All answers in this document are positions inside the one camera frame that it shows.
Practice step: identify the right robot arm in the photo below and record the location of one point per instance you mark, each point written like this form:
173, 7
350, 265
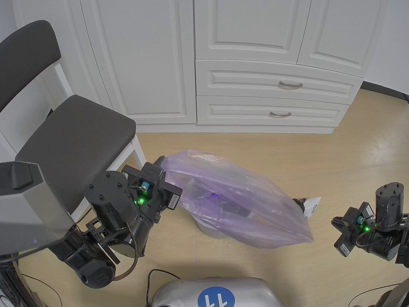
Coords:
388, 200

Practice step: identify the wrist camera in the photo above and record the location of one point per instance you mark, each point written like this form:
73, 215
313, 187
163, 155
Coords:
354, 219
152, 173

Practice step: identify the purple plastic bag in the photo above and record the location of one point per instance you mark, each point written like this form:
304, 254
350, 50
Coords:
242, 200

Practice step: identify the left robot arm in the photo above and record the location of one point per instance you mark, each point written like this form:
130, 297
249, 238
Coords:
35, 209

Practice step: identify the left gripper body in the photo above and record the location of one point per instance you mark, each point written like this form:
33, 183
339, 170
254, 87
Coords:
145, 217

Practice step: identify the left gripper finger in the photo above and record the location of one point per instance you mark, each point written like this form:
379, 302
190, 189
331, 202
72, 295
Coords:
162, 163

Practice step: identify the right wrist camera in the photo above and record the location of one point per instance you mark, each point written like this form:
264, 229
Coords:
354, 219

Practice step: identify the white chair grey cushions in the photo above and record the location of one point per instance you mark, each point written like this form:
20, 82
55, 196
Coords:
80, 133

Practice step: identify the crumpled black plastic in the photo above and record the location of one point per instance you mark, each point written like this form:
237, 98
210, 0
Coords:
299, 203

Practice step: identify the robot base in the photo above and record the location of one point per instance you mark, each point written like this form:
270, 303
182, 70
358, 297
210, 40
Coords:
220, 293

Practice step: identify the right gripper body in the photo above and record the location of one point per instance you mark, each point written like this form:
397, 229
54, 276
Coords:
382, 246

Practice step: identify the white printed wrapper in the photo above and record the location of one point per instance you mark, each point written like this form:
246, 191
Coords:
311, 207

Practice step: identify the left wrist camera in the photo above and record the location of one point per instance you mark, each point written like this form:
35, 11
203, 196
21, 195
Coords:
152, 173

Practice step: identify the white wardrobe with drawers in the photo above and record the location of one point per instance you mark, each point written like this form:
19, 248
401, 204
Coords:
255, 18

